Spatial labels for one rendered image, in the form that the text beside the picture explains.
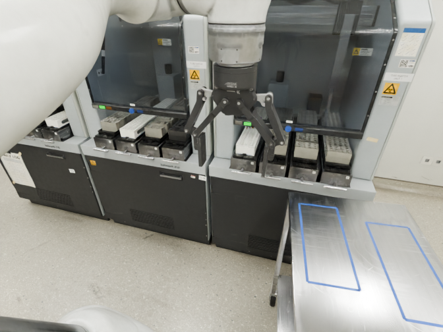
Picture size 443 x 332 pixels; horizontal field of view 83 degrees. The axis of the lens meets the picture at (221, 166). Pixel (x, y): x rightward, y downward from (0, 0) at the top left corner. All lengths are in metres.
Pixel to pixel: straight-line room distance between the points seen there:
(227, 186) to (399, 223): 0.81
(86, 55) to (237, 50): 0.27
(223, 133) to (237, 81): 0.95
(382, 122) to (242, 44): 1.00
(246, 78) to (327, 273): 0.63
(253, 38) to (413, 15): 0.92
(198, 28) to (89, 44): 1.10
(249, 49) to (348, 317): 0.67
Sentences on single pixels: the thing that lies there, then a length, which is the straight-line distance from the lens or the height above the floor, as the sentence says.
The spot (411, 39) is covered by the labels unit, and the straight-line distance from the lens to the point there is 1.25.
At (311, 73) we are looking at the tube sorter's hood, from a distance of 1.20.
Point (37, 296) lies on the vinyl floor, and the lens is 2.04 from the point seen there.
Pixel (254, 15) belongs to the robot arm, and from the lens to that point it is 0.42.
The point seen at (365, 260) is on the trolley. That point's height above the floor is 0.82.
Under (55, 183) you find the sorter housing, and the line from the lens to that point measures 2.26.
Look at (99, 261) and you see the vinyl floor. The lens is 2.02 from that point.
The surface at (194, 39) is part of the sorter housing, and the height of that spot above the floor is 1.35.
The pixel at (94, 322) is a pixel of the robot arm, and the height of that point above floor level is 0.99.
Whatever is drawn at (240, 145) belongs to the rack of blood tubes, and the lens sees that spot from 1.32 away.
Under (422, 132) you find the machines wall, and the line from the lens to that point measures 2.69.
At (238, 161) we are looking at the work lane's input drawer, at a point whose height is 0.79.
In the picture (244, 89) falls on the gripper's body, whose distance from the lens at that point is 0.44.
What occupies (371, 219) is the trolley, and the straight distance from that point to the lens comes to 1.09.
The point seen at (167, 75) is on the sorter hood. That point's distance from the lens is 1.37.
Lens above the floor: 1.48
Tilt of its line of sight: 33 degrees down
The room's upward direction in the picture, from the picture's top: straight up
